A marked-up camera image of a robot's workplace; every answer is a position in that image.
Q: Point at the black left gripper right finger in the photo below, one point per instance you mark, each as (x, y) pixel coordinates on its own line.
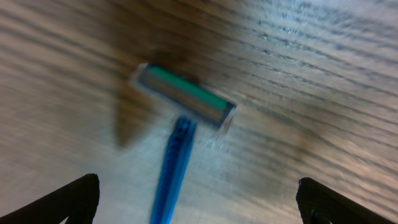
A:
(319, 204)

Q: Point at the blue disposable razor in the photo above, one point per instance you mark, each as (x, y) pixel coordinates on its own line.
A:
(197, 103)

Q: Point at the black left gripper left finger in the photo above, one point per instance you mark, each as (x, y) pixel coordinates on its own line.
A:
(75, 202)

